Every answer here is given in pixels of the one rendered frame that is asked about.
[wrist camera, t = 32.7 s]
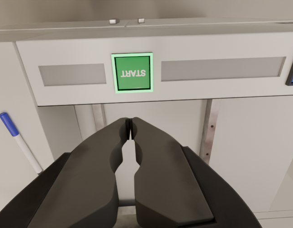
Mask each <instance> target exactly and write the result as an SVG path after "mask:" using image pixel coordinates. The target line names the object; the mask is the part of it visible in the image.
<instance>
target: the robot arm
mask: <svg viewBox="0 0 293 228"><path fill-rule="evenodd" d="M130 132H131V138H132V140H134V142H135V154H136V162H137V163H138V164H139V166H140V167H139V169H138V170H137V172H136V173H135V175H134V195H135V206H136V217H137V223H138V224H139V225H140V226H141V227H142V228H262V226H261V224H260V223H259V221H258V220H257V218H256V216H255V215H254V214H253V212H252V211H251V209H250V208H249V207H248V205H247V204H246V203H245V201H244V200H243V199H242V198H241V197H240V196H239V194H238V193H237V192H236V191H235V190H234V189H233V188H232V187H231V186H230V185H229V184H228V183H227V182H226V181H225V180H224V179H223V178H222V177H221V176H219V174H217V172H216V171H214V170H213V169H212V168H211V167H210V166H209V165H208V164H207V163H206V162H205V161H204V160H202V159H201V158H200V157H199V156H198V155H197V154H196V153H195V152H194V151H193V150H192V149H190V148H189V147H188V146H185V147H183V146H182V145H181V144H180V143H179V142H178V141H177V140H176V139H174V138H173V137H172V136H170V135H169V134H168V133H166V132H164V131H163V130H161V129H159V128H157V127H155V126H153V125H152V124H150V123H148V122H146V121H144V120H142V119H141V118H139V117H134V118H127V117H125V118H119V119H118V120H116V121H114V122H112V123H111V124H109V125H107V126H106V127H104V128H102V129H101V130H99V131H97V132H95V133H94V134H92V135H91V136H89V137H88V138H87V139H85V140H84V141H83V142H82V143H80V144H79V145H78V146H77V147H76V148H75V149H74V150H73V151H72V152H65V153H63V154H62V155H61V156H60V157H59V158H57V159H56V160H55V161H54V162H53V163H52V164H51V165H50V166H49V167H48V168H47V169H45V170H44V171H43V172H42V173H41V174H40V175H39V176H37V177H36V178H35V179H34V180H33V181H32V182H31V183H29V184H28V185H27V186H26V187H25V188H24V189H23V190H21V191H20V192H19V193H18V194H17V195H16V196H15V197H14V198H13V199H12V200H11V201H10V202H9V203H8V204H7V205H6V206H5V207H4V208H3V209H2V210H1V211H0V228H112V227H113V226H114V225H115V224H116V221H117V215H118V205H119V197H118V189H117V183H116V177H115V172H116V170H117V168H118V167H119V166H120V165H121V164H122V162H123V154H122V147H123V145H124V144H125V143H126V141H127V140H129V139H130Z"/></svg>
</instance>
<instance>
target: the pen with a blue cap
mask: <svg viewBox="0 0 293 228"><path fill-rule="evenodd" d="M0 119H1V120H2V122H3V123H4V125H5V126H6V128H7V129H8V131H9V132H10V134H11V135H12V137H13V138H14V140H15V141H16V143H17V145H18V146H19V148H20V149H21V151H22V152H23V154H24V155H25V156H26V158H27V160H28V161H29V163H30V164H31V166H32V167H33V169H34V170H35V172H36V173H37V174H38V175H40V174H41V173H42V172H43V171H42V169H41V167H40V166H39V164H38V162H37V161H36V159H35V158H34V156H33V154H32V153H31V152H30V150H29V148H28V146H27V145H26V143H25V142H24V140H23V139H22V137H21V136H20V134H19V132H18V130H17V129H16V127H15V126H14V124H13V123H12V121H11V120H10V118H9V116H8V115H7V113H5V112H3V113H1V114H0Z"/></svg>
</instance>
